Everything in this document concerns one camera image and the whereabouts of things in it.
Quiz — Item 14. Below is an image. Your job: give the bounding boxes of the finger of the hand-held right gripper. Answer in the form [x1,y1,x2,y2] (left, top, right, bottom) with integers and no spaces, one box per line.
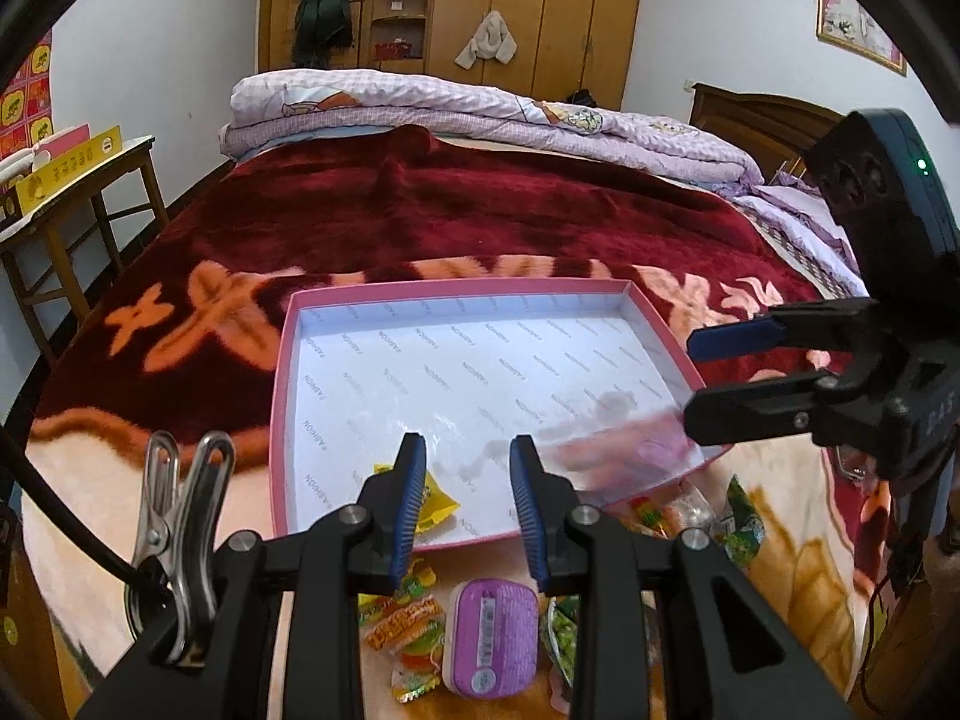
[681,367,852,449]
[686,298,880,362]

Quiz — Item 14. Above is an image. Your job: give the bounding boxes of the pink framed picture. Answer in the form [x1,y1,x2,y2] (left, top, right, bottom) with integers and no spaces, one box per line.
[816,0,908,76]

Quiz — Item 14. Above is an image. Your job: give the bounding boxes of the pink cardboard box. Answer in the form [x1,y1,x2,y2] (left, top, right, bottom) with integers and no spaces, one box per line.
[270,277,732,548]

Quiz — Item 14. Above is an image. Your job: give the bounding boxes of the wooden cabinet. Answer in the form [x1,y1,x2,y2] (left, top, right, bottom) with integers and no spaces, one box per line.
[0,510,72,720]

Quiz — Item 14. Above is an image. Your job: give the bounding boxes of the red floral blanket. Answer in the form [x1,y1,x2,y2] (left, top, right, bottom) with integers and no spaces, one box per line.
[19,124,871,720]

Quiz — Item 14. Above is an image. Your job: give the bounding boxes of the dark hanging coat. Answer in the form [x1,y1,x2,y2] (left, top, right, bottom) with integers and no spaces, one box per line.
[289,0,353,68]

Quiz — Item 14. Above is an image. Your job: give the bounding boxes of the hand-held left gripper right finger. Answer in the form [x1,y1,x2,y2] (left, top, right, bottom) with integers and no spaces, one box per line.
[508,435,856,720]

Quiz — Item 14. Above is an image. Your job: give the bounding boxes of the green pea snack packet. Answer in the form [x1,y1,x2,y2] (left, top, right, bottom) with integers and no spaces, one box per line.
[541,595,582,691]
[716,474,766,567]

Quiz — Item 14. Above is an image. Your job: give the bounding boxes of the clear plastic snack packet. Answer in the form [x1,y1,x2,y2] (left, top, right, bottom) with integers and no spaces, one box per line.
[628,484,715,541]

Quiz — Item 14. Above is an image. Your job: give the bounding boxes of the wooden headboard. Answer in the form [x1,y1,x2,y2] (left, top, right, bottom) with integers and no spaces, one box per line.
[690,82,848,181]

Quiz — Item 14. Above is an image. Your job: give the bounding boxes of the pink yellow checkered wall cloth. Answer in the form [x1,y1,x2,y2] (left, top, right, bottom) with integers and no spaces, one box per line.
[0,30,55,166]

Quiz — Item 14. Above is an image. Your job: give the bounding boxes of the purple tin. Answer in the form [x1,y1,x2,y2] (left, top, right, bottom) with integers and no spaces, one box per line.
[441,579,539,698]

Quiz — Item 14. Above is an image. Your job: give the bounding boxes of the white hanging towel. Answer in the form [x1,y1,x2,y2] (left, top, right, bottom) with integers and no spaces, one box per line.
[454,11,518,68]

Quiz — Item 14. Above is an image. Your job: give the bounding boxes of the yellow candy packet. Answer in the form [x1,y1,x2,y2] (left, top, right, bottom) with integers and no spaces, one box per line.
[373,463,460,537]

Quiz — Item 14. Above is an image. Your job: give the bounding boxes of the folded purple quilt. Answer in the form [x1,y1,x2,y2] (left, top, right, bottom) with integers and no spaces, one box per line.
[219,69,766,192]

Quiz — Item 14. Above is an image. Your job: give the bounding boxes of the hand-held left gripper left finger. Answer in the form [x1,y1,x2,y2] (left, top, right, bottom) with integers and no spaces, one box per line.
[75,433,428,720]

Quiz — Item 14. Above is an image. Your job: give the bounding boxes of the wooden side table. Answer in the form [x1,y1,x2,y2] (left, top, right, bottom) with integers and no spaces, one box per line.
[0,135,170,361]

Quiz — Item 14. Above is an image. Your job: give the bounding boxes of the small orange candy packet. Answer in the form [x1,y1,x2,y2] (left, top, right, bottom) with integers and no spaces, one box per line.
[390,652,443,704]

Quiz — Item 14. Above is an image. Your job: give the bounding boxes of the wooden wardrobe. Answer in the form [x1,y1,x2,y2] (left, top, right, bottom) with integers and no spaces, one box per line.
[244,0,647,112]

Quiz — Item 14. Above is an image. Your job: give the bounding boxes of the long yellow box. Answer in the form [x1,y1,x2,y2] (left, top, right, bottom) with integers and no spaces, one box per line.
[15,125,125,215]

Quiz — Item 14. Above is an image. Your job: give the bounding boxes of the purple striped pillow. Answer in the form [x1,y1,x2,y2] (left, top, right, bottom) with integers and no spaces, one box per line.
[731,169,871,301]

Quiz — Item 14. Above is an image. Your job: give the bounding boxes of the black cable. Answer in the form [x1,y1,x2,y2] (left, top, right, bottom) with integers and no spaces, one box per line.
[0,420,173,601]

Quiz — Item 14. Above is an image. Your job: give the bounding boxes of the metal spring clip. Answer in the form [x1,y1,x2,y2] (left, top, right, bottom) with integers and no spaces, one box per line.
[124,431,237,668]

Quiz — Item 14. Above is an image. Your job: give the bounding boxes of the purple snack packet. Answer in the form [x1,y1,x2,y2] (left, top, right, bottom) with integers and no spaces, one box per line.
[555,420,706,488]

